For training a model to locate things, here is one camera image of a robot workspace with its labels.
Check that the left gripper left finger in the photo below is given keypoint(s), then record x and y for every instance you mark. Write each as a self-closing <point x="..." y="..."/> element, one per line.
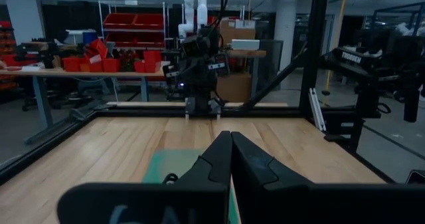
<point x="212" y="164"/>

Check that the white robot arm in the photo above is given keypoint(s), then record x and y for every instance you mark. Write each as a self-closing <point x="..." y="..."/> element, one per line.
<point x="196" y="8"/>

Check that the green translucent plastic tray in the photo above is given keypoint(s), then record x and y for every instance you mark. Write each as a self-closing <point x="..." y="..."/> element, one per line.
<point x="172" y="164"/>

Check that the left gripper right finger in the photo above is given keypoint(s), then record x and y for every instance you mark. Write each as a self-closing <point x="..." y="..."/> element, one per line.
<point x="255" y="171"/>

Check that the cardboard box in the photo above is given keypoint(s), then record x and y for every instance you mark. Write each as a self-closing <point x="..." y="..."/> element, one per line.
<point x="234" y="87"/>
<point x="237" y="29"/>

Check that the neighbouring station black robot arm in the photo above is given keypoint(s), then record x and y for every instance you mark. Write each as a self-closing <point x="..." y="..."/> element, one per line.
<point x="382" y="71"/>

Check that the shelf with red bins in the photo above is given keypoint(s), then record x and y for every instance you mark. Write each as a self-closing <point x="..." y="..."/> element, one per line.
<point x="133" y="28"/>

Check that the blue bin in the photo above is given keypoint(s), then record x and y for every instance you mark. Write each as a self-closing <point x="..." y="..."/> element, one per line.
<point x="89" y="38"/>

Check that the red plastic bin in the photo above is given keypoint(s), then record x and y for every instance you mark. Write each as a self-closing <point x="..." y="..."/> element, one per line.
<point x="71" y="64"/>
<point x="146" y="67"/>
<point x="111" y="65"/>
<point x="98" y="48"/>
<point x="152" y="56"/>

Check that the white flat box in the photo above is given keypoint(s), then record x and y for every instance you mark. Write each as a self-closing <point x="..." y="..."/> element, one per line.
<point x="245" y="44"/>

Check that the silver aluminium strip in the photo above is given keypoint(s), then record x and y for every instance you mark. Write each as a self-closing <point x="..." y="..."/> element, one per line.
<point x="317" y="109"/>

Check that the black aluminium table frame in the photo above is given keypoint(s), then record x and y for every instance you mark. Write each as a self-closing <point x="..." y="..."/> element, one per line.
<point x="313" y="51"/>

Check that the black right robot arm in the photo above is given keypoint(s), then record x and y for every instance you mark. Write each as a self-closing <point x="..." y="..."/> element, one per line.
<point x="199" y="94"/>

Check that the wooden worktable blue legs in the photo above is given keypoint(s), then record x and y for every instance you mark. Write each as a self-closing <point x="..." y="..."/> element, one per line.
<point x="83" y="73"/>

